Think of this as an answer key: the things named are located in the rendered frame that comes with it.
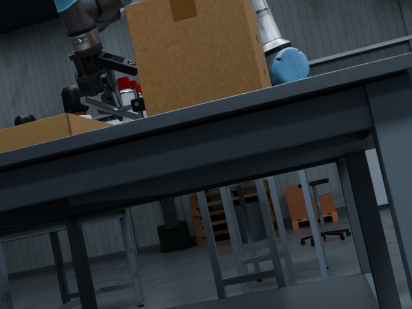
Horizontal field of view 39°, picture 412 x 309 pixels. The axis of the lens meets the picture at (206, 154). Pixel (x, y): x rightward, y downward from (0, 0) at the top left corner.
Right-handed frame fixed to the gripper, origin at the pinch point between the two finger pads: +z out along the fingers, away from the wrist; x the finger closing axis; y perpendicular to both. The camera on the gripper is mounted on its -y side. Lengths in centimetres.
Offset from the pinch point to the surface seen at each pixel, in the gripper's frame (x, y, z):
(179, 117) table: 68, -30, -22
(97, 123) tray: 53, -13, -19
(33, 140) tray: 64, -6, -23
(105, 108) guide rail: 21.3, -3.9, -10.4
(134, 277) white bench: -219, 109, 210
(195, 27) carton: 28.2, -30.0, -24.4
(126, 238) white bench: -234, 109, 184
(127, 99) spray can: -7.5, -0.7, -1.6
